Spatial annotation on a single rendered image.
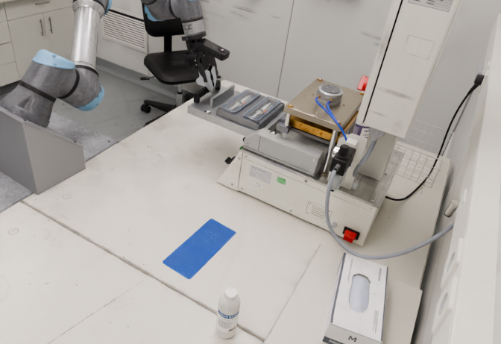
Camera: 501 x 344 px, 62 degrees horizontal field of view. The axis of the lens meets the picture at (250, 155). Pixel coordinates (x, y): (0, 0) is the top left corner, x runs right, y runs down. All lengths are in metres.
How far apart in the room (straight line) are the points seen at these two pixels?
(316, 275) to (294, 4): 2.05
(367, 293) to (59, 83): 1.11
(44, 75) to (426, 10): 1.10
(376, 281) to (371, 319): 0.12
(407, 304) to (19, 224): 1.10
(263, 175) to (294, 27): 1.72
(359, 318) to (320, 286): 0.17
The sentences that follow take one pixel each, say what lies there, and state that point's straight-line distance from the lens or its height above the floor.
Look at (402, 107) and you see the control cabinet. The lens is 1.12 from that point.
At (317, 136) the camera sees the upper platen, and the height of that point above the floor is 1.03.
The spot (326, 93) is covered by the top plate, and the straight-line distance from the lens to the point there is 1.30.
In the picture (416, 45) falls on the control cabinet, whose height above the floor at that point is 1.39.
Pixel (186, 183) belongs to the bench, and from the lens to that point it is 1.48.
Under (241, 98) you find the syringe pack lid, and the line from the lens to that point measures 1.49.
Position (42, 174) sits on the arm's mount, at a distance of 1.46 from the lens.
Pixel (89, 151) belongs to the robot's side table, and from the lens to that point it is 1.65.
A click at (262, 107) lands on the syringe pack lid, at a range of 1.46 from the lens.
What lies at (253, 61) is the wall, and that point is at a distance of 3.13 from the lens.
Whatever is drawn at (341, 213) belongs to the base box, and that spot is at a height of 0.85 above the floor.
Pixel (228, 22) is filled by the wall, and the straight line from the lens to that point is 3.16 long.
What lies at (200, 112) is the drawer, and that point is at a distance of 1.47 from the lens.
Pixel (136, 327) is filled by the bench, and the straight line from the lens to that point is 1.11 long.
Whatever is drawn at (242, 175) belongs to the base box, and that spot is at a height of 0.83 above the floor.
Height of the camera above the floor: 1.68
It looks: 34 degrees down
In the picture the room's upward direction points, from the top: 8 degrees clockwise
